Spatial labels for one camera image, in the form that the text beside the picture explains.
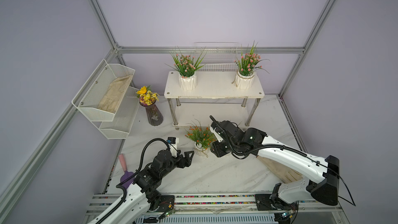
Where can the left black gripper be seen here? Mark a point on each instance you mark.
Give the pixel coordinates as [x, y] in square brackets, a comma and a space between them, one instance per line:
[186, 162]

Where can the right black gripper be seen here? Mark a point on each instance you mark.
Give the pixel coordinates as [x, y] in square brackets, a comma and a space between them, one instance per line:
[218, 151]

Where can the orange flower pot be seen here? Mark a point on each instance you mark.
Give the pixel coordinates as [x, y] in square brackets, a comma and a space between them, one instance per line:
[202, 138]

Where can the pink flower pot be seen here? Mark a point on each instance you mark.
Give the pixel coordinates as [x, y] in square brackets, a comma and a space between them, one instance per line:
[187, 66]
[247, 65]

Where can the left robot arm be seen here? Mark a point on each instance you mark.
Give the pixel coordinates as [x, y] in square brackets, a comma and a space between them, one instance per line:
[139, 191]

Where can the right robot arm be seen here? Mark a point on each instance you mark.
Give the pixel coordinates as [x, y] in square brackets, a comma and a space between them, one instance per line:
[320, 176]

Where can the white two-tier metal rack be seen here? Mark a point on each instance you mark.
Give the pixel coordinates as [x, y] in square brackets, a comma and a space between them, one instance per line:
[216, 95]

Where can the purple glass vase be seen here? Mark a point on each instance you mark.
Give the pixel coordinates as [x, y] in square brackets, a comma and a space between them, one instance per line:
[154, 116]

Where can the yellow artificial flower bouquet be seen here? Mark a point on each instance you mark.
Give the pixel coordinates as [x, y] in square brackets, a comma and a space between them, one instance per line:
[146, 96]

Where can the beige work glove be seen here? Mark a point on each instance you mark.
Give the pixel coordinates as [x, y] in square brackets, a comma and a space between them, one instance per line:
[284, 173]

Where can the beige cloth in basket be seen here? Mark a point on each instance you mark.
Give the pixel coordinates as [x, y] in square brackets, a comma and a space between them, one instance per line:
[114, 94]

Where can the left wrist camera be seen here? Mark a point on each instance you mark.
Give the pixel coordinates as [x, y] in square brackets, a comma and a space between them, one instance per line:
[173, 143]

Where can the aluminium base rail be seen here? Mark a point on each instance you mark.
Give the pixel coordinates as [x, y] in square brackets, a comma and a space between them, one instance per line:
[210, 204]

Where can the white mesh lower wall basket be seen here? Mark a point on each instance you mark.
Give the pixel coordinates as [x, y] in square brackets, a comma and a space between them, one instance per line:
[121, 126]

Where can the white mesh wall basket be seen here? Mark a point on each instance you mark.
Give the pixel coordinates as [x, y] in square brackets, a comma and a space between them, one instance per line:
[121, 126]
[101, 96]

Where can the white wire wall basket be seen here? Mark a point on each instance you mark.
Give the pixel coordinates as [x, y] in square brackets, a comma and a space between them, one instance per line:
[219, 56]

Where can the white mesh upper wall basket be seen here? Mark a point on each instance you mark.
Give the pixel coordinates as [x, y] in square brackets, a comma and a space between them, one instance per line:
[101, 96]

